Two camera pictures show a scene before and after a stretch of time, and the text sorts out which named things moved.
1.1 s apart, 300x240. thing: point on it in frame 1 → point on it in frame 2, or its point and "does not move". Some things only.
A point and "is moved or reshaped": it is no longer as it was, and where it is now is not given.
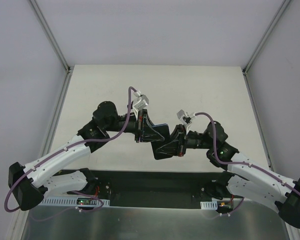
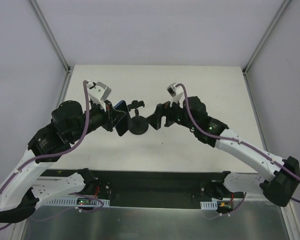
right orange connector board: (223, 204) does not move
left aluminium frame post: (50, 34) does not move
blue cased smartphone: (164, 130) is moved or reshaped
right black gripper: (181, 140) → (168, 116)
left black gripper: (140, 125) → (109, 118)
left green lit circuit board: (83, 201) does not move
